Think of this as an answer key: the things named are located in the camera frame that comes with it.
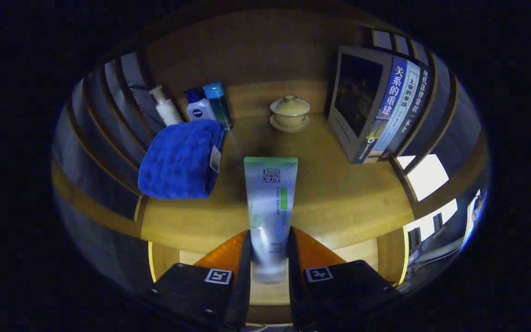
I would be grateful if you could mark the blue towel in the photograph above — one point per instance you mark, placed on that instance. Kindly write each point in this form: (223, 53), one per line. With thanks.
(178, 161)

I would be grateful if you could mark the beige lidded teacup with saucer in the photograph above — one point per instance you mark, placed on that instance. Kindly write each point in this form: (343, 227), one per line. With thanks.
(289, 113)

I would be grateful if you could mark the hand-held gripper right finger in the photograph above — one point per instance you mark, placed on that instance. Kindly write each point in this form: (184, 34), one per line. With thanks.
(295, 295)

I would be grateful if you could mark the wooden countertop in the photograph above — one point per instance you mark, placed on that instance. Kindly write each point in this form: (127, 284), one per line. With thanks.
(339, 193)

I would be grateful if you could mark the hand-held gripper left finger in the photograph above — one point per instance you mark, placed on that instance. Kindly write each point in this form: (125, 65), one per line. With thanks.
(242, 286)

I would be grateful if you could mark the book with pale spine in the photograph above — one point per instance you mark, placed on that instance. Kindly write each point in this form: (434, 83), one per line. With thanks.
(406, 101)

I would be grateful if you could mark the white green cleanser tube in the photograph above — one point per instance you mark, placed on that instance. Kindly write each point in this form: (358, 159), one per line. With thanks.
(270, 203)

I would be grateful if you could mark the book with blue spine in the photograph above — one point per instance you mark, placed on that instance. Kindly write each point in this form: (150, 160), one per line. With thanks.
(362, 92)

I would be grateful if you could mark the wooden cabinet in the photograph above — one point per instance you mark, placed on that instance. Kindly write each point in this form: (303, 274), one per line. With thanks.
(256, 50)

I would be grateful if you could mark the white lotion bottle blue cap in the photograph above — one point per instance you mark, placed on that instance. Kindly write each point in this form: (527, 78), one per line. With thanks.
(200, 110)

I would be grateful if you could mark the teal bottle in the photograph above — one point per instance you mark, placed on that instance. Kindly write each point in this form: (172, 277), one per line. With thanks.
(219, 103)

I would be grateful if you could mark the white pump bottle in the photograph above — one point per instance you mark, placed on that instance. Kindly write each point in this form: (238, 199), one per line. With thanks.
(168, 113)

